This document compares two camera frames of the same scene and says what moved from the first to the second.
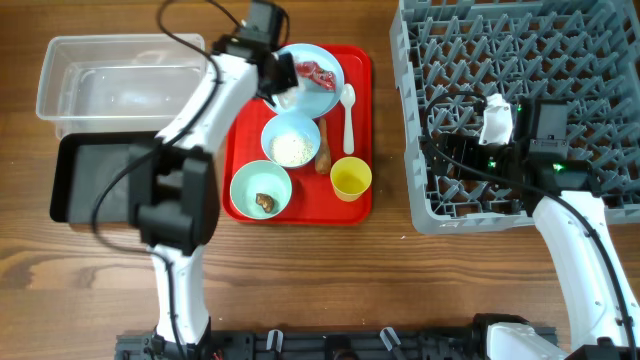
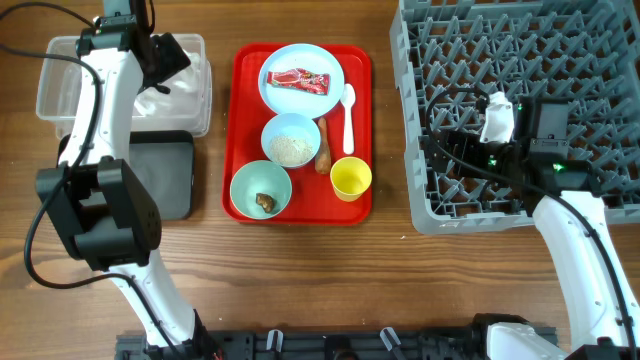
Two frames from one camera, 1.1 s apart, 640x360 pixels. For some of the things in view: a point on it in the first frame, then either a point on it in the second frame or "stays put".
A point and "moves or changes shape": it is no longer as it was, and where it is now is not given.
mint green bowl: (261, 177) stays put
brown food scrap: (265, 200) stays put
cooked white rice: (289, 149) stays put
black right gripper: (465, 145) stays put
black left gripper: (284, 64) to (170, 59)
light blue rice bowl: (290, 139) stays put
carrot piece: (322, 158) stays put
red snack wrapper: (314, 72) moves or changes shape
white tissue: (286, 98) to (184, 99)
